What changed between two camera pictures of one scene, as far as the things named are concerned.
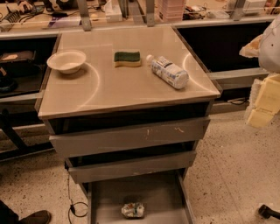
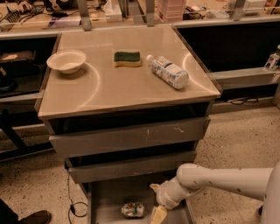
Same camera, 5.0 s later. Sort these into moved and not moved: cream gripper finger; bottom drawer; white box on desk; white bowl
Moved: cream gripper finger
Not moved: white box on desk; white bowl; bottom drawer
